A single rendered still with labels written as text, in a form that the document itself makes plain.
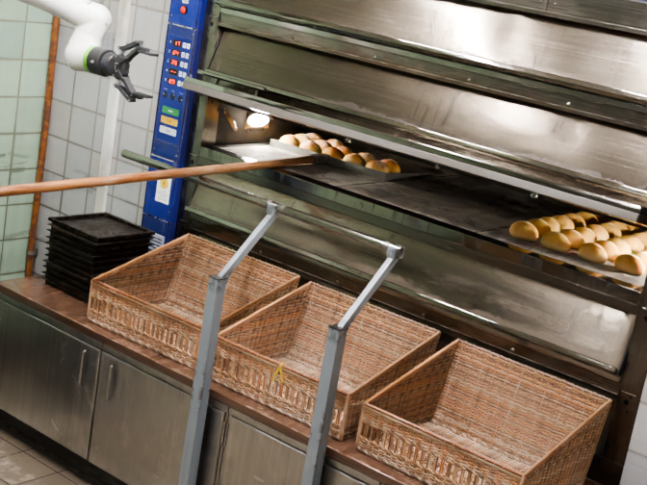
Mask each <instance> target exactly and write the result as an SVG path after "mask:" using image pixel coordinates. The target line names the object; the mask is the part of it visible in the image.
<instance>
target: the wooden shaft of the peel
mask: <svg viewBox="0 0 647 485"><path fill-rule="evenodd" d="M314 163H315V157H314V156H302V157H293V158H283V159H273V160H264V161H254V162H244V163H235V164H225V165H215V166H196V167H186V168H177V169H167V170H157V171H148V172H138V173H128V174H119V175H109V176H99V177H90V178H79V179H69V180H60V181H50V182H40V183H31V184H21V185H11V186H2V187H0V197H5V196H14V195H22V194H31V193H40V192H50V191H66V190H75V189H84V188H93V187H102V186H111V185H120V184H129V183H138V182H146V181H156V180H165V179H173V178H182V177H191V176H200V175H209V174H218V173H226V172H236V171H245V170H254V169H262V168H272V167H281V166H297V165H306V164H314Z"/></svg>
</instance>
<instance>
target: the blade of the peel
mask: <svg viewBox="0 0 647 485"><path fill-rule="evenodd" d="M270 146H272V147H275V148H279V149H282V150H285V151H289V152H292V153H295V154H299V155H301V156H309V155H310V154H319V153H317V152H314V151H310V150H307V149H304V148H300V147H297V146H294V145H291V144H288V143H284V142H281V141H279V140H272V139H271V142H270ZM328 164H331V165H334V166H339V167H342V168H346V169H349V170H352V171H356V172H359V173H362V174H366V175H369V176H372V177H375V178H378V179H381V180H391V179H398V178H405V177H412V176H419V175H426V174H432V173H433V172H430V171H427V170H423V169H420V168H416V167H414V166H408V165H404V164H401V163H398V164H399V166H400V168H401V173H385V172H382V171H378V170H375V169H372V168H368V167H365V166H360V165H357V164H353V163H350V162H347V161H343V160H340V159H337V158H333V157H330V156H329V161H328Z"/></svg>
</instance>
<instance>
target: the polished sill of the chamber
mask: <svg viewBox="0 0 647 485"><path fill-rule="evenodd" d="M199 156H200V157H203V158H206V159H209V160H212V161H215V162H218V163H221V164H224V165H225V164H235V163H244V162H254V161H256V160H253V159H250V158H248V157H245V156H242V155H239V154H236V153H233V152H230V151H227V150H224V149H221V148H218V147H215V146H213V145H206V146H201V147H200V154H199ZM245 172H248V173H251V174H254V175H257V176H260V177H263V178H266V179H269V180H272V181H274V182H276V183H279V184H282V185H285V186H288V187H291V188H294V189H297V190H300V191H305V192H308V193H311V194H314V195H316V196H319V197H322V198H325V199H327V200H330V201H333V202H336V203H339V204H342V205H345V206H348V207H351V208H353V209H356V210H359V211H362V212H365V213H368V214H371V215H374V216H376V217H381V218H384V219H387V220H390V221H393V222H396V223H398V224H401V225H404V226H407V227H410V228H413V229H416V230H419V231H422V232H424V233H427V234H430V235H432V236H435V237H438V238H441V239H444V240H447V241H450V242H453V243H458V244H461V245H464V246H467V247H470V248H472V249H475V250H477V251H480V252H483V253H486V254H489V255H492V256H495V257H498V258H501V259H504V260H507V261H509V262H512V263H515V264H518V265H521V266H523V267H526V268H531V269H534V270H537V271H540V272H543V273H546V274H549V275H552V276H554V277H557V278H560V279H563V280H566V281H569V282H571V283H574V284H577V285H580V286H583V287H586V288H588V289H591V290H594V291H597V292H600V293H603V294H608V295H611V296H614V297H617V298H619V299H622V300H625V301H628V302H631V303H633V304H636V305H639V302H640V298H641V294H642V290H643V288H641V287H638V286H636V285H633V284H630V283H627V282H624V281H621V280H618V279H615V278H612V277H609V276H606V275H604V274H601V273H598V272H595V271H592V270H589V269H586V268H581V267H578V266H575V265H572V264H569V263H566V262H563V261H560V260H557V259H554V258H551V257H548V256H545V255H542V254H539V253H536V252H533V251H530V250H527V249H525V248H522V247H519V246H516V245H513V244H510V243H507V242H502V241H499V240H496V239H493V238H490V237H487V236H484V235H482V234H479V233H476V232H473V231H470V230H467V229H463V228H460V227H457V226H454V225H451V224H448V223H446V222H443V221H440V220H437V219H434V218H431V217H426V216H423V215H420V214H417V213H414V212H411V211H408V210H405V209H403V208H400V207H397V206H394V205H391V204H388V203H385V202H382V201H379V200H376V199H373V198H370V197H367V196H364V195H361V194H358V193H355V192H352V191H347V190H344V189H341V188H338V187H335V186H332V185H329V184H327V183H324V182H321V181H318V180H315V179H312V178H309V177H306V176H303V175H300V174H297V173H294V172H292V171H289V170H286V169H283V168H280V167H272V168H262V169H254V170H245Z"/></svg>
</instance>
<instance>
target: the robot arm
mask: <svg viewBox="0 0 647 485"><path fill-rule="evenodd" d="M17 1H20V2H23V3H25V4H28V5H31V6H33V7H36V8H38V9H41V10H43V11H45V12H47V13H51V14H53V15H55V16H57V17H58V18H60V19H62V20H64V21H66V22H69V23H70V24H72V25H74V26H75V30H74V32H73V35H72V37H71V38H70V40H69V42H68V44H67V46H66V48H65V52H64V57H65V62H66V64H67V65H68V66H69V67H70V68H71V69H73V70H75V71H87V72H90V73H94V74H97V75H100V76H103V77H108V76H113V77H115V78H116V83H115V84H113V86H114V88H116V89H118V90H119V91H120V93H121V94H122V95H123V96H124V97H125V98H126V100H127V101H128V102H136V98H137V99H144V98H153V96H151V95H148V94H145V93H142V92H138V91H136V90H135V89H134V87H133V85H132V83H131V81H130V77H129V75H128V74H129V67H130V64H129V63H130V62H131V61H132V60H133V59H134V58H135V57H136V56H137V55H138V54H140V53H142V54H145V55H148V56H151V57H159V54H156V53H152V52H149V51H150V49H149V48H146V47H143V46H142V45H143V40H135V41H133V42H130V43H128V44H126V45H123V46H119V47H118V49H119V54H116V52H115V51H113V50H111V49H108V48H104V47H101V45H102V42H103V40H104V38H105V37H106V35H107V33H108V31H109V29H110V27H111V24H112V16H111V14H110V12H109V10H108V9H107V8H106V7H104V6H103V5H101V4H98V3H95V2H92V1H90V0H17ZM135 47H136V48H135ZM132 48H134V49H133V50H132V51H131V52H130V53H128V54H127V55H126V56H125V55H124V52H126V51H127V50H130V49H132ZM120 81H122V83H123V84H122V83H121V82H120Z"/></svg>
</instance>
